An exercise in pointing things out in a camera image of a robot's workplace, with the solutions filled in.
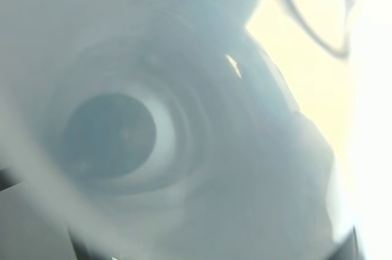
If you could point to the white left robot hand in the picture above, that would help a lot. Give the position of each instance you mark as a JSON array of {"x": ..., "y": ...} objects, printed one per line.
[{"x": 30, "y": 235}]

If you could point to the large translucent white syringe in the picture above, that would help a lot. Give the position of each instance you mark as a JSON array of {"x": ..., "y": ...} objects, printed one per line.
[{"x": 153, "y": 119}]

